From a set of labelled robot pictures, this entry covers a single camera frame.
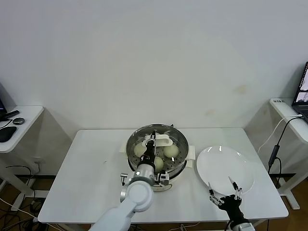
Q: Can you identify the dark monitor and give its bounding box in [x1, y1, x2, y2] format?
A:
[0, 83, 17, 122]

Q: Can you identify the white round plate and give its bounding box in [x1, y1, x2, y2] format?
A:
[196, 146, 255, 196]

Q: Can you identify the open black laptop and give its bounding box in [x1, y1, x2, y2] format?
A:
[291, 61, 308, 121]

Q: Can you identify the glass lid cream handle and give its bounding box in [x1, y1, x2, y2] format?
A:
[126, 124, 188, 170]

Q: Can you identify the white wall socket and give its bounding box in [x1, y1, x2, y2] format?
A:
[31, 157, 46, 167]

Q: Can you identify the white steamed baozi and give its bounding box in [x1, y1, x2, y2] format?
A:
[163, 145, 179, 158]
[133, 143, 147, 157]
[154, 155, 165, 173]

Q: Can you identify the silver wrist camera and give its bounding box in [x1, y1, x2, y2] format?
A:
[237, 222, 255, 231]
[157, 170, 170, 186]

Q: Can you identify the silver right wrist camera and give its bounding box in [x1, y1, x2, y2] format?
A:
[237, 222, 255, 231]

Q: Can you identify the black bar-shaped remote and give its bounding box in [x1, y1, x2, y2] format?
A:
[3, 110, 20, 119]

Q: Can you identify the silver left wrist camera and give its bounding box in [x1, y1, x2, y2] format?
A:
[157, 170, 170, 186]

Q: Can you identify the cream electric cooker base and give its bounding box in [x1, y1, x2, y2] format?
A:
[119, 139, 196, 193]

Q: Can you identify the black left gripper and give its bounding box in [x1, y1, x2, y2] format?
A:
[141, 129, 158, 167]

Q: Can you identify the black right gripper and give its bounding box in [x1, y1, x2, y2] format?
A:
[208, 176, 244, 221]

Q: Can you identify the white side desk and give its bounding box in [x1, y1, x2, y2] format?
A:
[269, 98, 308, 210]
[0, 105, 44, 199]

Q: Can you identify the black power adapter cable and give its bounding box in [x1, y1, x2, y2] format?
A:
[267, 117, 301, 190]

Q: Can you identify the white charging cable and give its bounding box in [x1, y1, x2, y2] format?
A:
[257, 115, 303, 154]

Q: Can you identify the stainless steel steamer basket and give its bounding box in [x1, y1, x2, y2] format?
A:
[125, 124, 189, 179]

